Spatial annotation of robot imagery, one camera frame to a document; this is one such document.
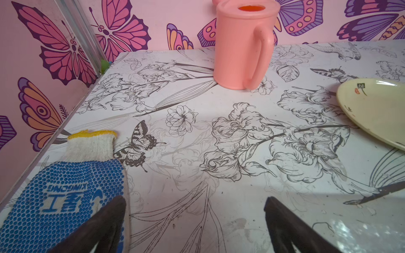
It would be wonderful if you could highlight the aluminium frame post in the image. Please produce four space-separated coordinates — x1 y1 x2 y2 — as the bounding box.
55 0 109 77

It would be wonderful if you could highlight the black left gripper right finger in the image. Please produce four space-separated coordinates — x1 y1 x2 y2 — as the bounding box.
264 197 339 253

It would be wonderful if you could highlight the pink plastic watering can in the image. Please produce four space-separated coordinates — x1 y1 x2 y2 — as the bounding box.
213 1 281 90

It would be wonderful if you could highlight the blue dotted work glove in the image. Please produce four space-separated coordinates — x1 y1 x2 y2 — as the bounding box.
1 130 128 253

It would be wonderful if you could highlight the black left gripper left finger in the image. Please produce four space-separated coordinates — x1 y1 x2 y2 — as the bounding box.
48 196 126 253

